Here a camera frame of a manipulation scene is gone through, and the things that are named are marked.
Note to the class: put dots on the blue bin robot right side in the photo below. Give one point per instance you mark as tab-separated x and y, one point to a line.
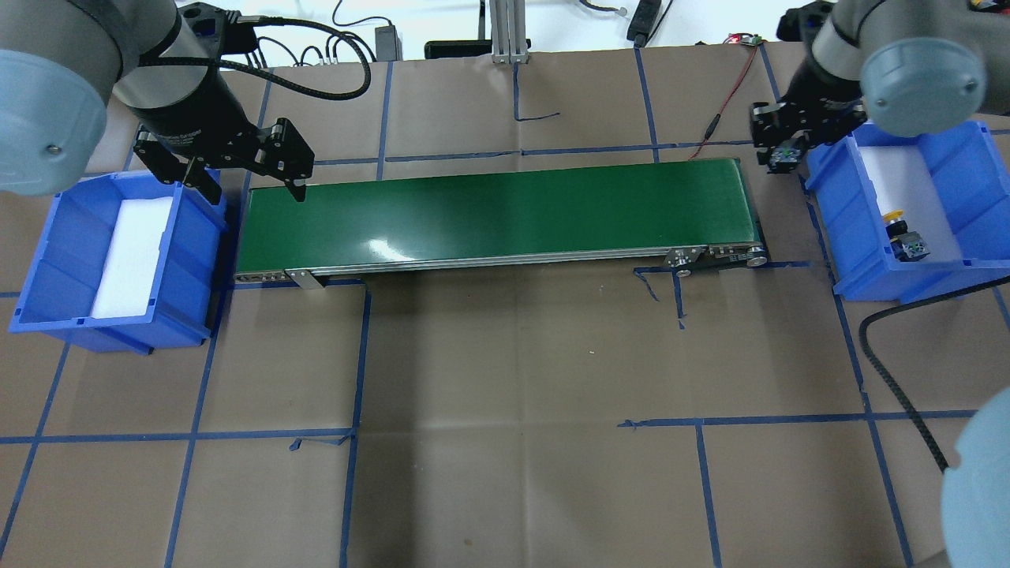
972	183

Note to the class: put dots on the white foam pad right bin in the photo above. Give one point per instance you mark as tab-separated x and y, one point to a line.
902	181

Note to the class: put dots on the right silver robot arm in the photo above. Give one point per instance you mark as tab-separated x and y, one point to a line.
910	67

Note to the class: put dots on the white foam pad bin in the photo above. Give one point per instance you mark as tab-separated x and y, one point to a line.
902	181
130	265

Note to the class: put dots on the white foam pad left bin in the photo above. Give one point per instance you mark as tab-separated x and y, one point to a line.
130	265

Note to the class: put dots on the aluminium frame post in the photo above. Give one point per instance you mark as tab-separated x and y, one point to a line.
508	31

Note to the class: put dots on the yellow push button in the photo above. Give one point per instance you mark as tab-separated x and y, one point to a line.
907	245

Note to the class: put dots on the green conveyor belt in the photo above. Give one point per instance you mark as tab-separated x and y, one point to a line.
696	214

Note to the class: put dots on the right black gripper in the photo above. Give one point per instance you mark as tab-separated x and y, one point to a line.
819	101

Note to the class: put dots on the black power adapter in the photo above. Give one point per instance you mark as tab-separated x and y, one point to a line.
388	46

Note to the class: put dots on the blue bin robot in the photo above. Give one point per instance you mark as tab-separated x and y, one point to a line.
972	183
57	295

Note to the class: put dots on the red push button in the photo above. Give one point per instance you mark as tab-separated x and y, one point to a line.
786	157

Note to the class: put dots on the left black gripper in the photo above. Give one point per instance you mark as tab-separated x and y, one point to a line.
195	110

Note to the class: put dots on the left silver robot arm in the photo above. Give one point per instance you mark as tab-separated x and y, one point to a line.
63	62

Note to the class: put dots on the blue bin robot left side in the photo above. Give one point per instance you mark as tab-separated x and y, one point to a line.
57	295

